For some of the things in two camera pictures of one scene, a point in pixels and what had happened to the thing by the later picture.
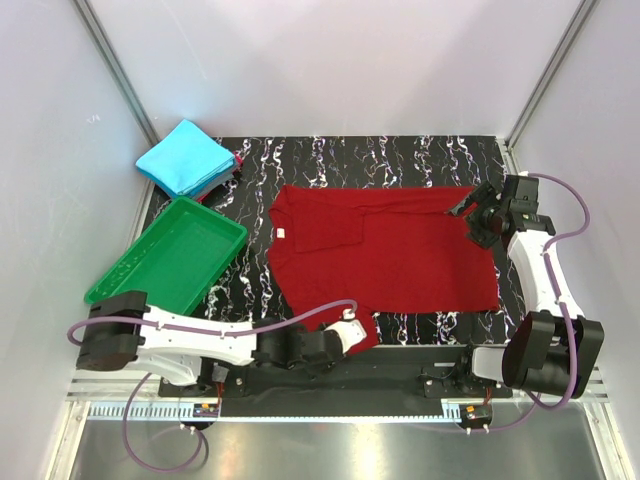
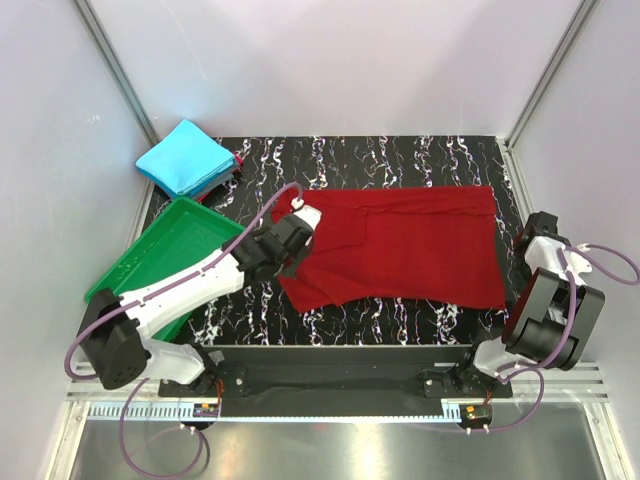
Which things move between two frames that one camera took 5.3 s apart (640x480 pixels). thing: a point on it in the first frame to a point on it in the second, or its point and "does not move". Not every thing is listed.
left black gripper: [314, 370] to [291, 272]
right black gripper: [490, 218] to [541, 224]
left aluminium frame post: [88, 15] does not move
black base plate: [371, 374] does not move
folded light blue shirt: [188, 160] does not move
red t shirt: [379, 250] does not move
